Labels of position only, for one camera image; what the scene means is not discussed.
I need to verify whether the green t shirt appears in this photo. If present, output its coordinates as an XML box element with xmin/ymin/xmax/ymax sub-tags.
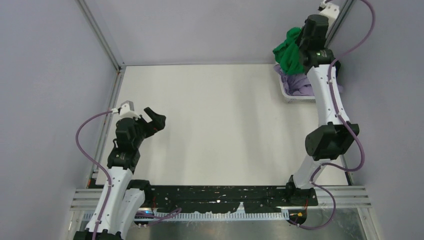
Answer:
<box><xmin>272</xmin><ymin>27</ymin><xmax>304</xmax><ymax>75</ymax></box>

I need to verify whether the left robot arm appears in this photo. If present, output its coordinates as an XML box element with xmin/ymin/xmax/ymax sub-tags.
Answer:
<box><xmin>73</xmin><ymin>103</ymin><xmax>166</xmax><ymax>240</ymax></box>

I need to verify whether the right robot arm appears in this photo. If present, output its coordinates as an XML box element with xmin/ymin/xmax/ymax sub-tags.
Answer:
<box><xmin>285</xmin><ymin>14</ymin><xmax>360</xmax><ymax>205</ymax></box>

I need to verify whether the black t shirt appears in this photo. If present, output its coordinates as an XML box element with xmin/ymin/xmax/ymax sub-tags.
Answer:
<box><xmin>334</xmin><ymin>60</ymin><xmax>342</xmax><ymax>79</ymax></box>

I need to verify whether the lavender t shirt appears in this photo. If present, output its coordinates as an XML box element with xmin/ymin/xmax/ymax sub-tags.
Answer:
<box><xmin>273</xmin><ymin>64</ymin><xmax>343</xmax><ymax>102</ymax></box>

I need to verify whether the white laundry basket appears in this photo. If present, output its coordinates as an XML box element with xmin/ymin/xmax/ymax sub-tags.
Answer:
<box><xmin>273</xmin><ymin>62</ymin><xmax>315</xmax><ymax>103</ymax></box>

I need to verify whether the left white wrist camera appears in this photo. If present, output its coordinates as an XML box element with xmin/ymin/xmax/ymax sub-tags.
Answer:
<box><xmin>117</xmin><ymin>100</ymin><xmax>140</xmax><ymax>120</ymax></box>

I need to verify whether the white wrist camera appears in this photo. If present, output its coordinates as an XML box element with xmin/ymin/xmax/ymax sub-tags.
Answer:
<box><xmin>318</xmin><ymin>1</ymin><xmax>340</xmax><ymax>25</ymax></box>
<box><xmin>117</xmin><ymin>100</ymin><xmax>140</xmax><ymax>120</ymax></box>

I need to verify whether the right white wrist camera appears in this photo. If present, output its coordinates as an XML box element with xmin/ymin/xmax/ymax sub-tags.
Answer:
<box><xmin>318</xmin><ymin>1</ymin><xmax>340</xmax><ymax>25</ymax></box>

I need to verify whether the right corner frame post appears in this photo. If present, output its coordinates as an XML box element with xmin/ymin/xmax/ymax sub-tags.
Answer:
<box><xmin>325</xmin><ymin>0</ymin><xmax>356</xmax><ymax>47</ymax></box>

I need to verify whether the corner frame post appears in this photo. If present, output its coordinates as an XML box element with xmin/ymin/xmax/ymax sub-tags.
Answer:
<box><xmin>75</xmin><ymin>0</ymin><xmax>126</xmax><ymax>72</ymax></box>
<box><xmin>325</xmin><ymin>0</ymin><xmax>356</xmax><ymax>47</ymax></box>

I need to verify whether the left corner frame post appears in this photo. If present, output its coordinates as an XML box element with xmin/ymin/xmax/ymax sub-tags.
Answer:
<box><xmin>75</xmin><ymin>0</ymin><xmax>126</xmax><ymax>72</ymax></box>

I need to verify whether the slotted cable duct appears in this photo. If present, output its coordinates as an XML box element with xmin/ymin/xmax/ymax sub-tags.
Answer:
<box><xmin>81</xmin><ymin>211</ymin><xmax>290</xmax><ymax>222</ymax></box>

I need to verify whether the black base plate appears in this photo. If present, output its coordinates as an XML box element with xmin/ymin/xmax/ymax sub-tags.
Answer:
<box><xmin>141</xmin><ymin>185</ymin><xmax>318</xmax><ymax>214</ymax></box>

